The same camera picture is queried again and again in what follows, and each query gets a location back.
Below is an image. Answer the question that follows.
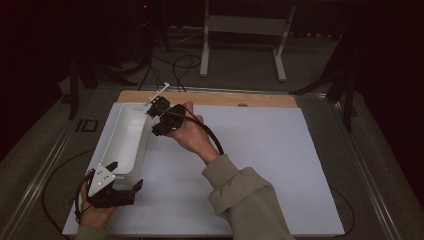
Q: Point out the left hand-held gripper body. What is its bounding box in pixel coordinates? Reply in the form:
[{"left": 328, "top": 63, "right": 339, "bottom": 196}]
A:
[{"left": 87, "top": 163, "right": 136, "bottom": 208}]

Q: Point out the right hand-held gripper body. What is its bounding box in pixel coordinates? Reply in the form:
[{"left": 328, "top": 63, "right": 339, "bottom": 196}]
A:
[{"left": 143, "top": 82, "right": 187, "bottom": 132}]

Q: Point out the white plastic bin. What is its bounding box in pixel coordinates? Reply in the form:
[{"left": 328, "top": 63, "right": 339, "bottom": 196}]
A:
[{"left": 99, "top": 102, "right": 155, "bottom": 192}]

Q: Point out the person's left hand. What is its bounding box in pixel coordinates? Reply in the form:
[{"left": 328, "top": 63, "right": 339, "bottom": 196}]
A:
[{"left": 78, "top": 181, "right": 117, "bottom": 230}]

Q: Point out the person's right hand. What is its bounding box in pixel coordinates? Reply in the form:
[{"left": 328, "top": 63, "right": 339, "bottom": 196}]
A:
[{"left": 168, "top": 101, "right": 221, "bottom": 166}]

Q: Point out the wooden table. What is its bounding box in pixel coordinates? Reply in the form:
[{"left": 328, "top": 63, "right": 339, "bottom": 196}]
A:
[{"left": 117, "top": 89, "right": 298, "bottom": 108}]

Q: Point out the black stand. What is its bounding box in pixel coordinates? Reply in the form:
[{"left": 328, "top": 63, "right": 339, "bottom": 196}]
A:
[
  {"left": 66, "top": 46, "right": 101, "bottom": 121},
  {"left": 289, "top": 33, "right": 361, "bottom": 134}
]

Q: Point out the white table sheet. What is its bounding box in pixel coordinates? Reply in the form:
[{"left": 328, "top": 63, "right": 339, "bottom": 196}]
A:
[{"left": 62, "top": 102, "right": 345, "bottom": 237}]

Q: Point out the white metal stand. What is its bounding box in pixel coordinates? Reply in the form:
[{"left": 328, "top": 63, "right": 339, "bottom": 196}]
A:
[{"left": 199, "top": 0, "right": 298, "bottom": 83}]

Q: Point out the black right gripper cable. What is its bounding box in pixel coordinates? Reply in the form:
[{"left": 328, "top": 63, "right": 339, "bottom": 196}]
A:
[{"left": 158, "top": 107, "right": 356, "bottom": 238}]

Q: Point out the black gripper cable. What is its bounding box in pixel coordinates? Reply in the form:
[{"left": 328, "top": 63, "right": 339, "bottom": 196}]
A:
[
  {"left": 41, "top": 148, "right": 96, "bottom": 238},
  {"left": 158, "top": 107, "right": 356, "bottom": 238}
]

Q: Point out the black floor cable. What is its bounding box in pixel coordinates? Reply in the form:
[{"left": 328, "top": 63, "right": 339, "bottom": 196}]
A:
[{"left": 138, "top": 53, "right": 202, "bottom": 93}]

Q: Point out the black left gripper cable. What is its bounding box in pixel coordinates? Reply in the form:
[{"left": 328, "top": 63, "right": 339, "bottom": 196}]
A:
[{"left": 41, "top": 148, "right": 96, "bottom": 238}]

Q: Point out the metal floor frame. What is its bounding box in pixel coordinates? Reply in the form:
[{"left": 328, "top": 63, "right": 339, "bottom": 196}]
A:
[{"left": 0, "top": 83, "right": 403, "bottom": 240}]

